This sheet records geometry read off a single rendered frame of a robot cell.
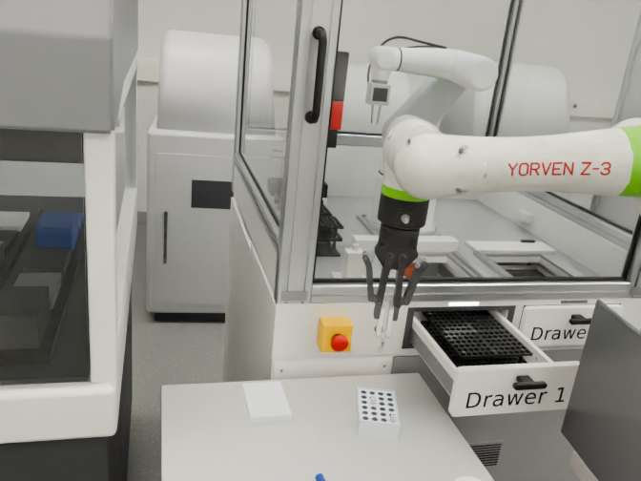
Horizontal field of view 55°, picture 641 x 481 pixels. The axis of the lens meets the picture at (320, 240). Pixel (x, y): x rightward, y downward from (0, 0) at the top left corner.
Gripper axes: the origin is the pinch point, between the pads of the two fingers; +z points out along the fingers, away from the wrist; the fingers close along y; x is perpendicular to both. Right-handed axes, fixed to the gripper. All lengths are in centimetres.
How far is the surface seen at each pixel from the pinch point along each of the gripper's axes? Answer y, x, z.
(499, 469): 44, 32, 59
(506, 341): 31.2, 16.4, 10.2
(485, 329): 27.1, 21.1, 10.2
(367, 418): -0.7, -3.7, 21.3
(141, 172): -146, 322, 64
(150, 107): -141, 323, 17
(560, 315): 49, 32, 9
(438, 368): 14.5, 7.5, 14.3
